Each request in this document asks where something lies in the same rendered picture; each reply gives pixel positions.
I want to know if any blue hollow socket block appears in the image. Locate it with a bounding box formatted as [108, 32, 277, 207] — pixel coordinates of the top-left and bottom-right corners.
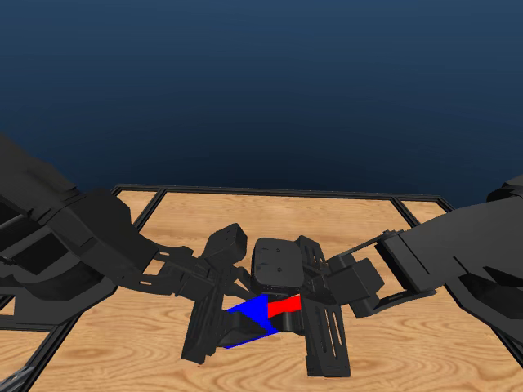
[223, 293, 284, 350]

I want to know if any thin red peg bar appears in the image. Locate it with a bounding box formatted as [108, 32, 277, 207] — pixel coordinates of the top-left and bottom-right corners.
[266, 294, 303, 320]

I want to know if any black table frame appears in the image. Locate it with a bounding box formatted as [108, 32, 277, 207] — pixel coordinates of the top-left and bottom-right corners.
[0, 184, 523, 392]

